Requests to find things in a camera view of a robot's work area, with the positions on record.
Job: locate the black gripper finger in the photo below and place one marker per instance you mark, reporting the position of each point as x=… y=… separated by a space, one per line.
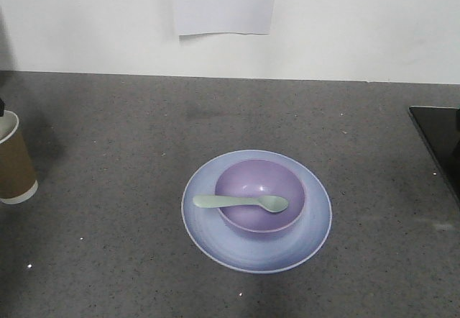
x=2 y=108

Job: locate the purple plastic bowl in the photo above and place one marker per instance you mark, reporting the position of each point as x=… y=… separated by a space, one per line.
x=253 y=178

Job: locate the mint green plastic spoon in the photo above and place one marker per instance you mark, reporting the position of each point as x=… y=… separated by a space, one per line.
x=272 y=204

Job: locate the brown paper cup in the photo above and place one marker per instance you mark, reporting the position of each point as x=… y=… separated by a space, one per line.
x=18 y=178

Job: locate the light blue plate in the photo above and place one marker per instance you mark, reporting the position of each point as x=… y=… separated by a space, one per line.
x=256 y=252

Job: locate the black induction cooktop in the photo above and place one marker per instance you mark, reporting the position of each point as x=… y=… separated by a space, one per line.
x=438 y=126

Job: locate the white paper sheet on wall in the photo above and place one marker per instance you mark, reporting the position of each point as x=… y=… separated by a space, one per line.
x=198 y=17

